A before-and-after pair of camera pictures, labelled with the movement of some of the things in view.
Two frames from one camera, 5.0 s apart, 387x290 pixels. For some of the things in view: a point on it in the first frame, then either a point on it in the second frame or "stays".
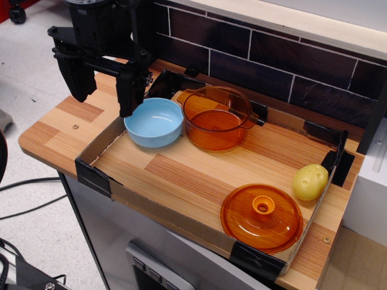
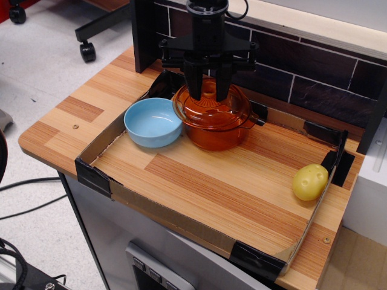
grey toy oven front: x=149 y=271 stays
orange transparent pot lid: x=264 y=218 to x=208 y=113
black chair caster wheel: x=17 y=14 stays
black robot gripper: x=101 y=33 to x=208 y=42
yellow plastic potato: x=310 y=181 stays
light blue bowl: x=158 y=122 stays
